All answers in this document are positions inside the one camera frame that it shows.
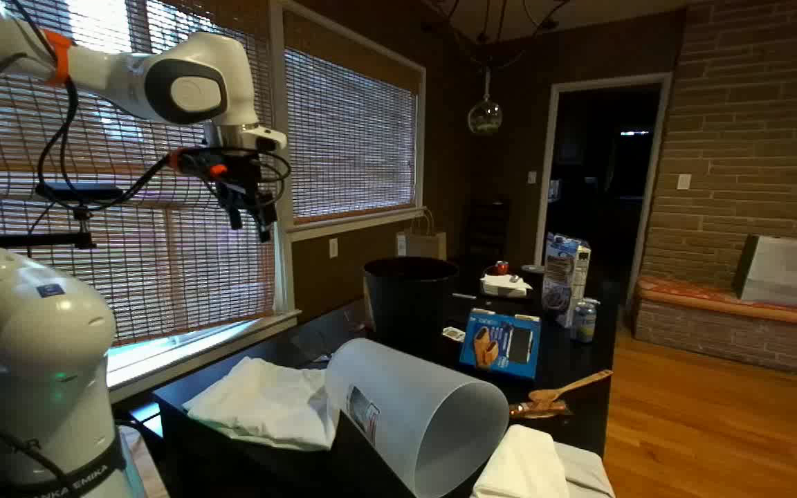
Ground small metal can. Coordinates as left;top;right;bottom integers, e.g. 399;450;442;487
573;296;600;345

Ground narrow woven window blind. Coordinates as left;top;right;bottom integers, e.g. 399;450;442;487
282;50;420;220

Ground wooden spoon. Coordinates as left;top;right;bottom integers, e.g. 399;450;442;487
506;367;615;422

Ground large white folded cloth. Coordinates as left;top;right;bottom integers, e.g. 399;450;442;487
183;354;345;453

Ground wide woven window blind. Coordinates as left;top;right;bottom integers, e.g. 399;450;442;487
0;0;282;372

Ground white food tray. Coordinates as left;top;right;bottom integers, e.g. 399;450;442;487
479;260;535;300

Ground white door frame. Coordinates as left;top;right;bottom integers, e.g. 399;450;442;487
535;71;674;306

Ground black plastic bin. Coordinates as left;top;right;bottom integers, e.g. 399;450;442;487
359;253;461;359

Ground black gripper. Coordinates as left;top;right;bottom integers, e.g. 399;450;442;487
183;143;284;245

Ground small white cloth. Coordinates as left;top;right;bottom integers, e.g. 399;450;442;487
470;422;616;498

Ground black camera on stand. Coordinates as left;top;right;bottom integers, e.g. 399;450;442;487
0;176;131;256

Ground white translucent plastic container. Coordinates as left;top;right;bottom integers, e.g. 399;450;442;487
322;335;511;498

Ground blue snack bar box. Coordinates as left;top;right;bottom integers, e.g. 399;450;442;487
460;303;544;381

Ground hanging glass globe lamp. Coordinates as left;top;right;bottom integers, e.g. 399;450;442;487
464;65;506;137

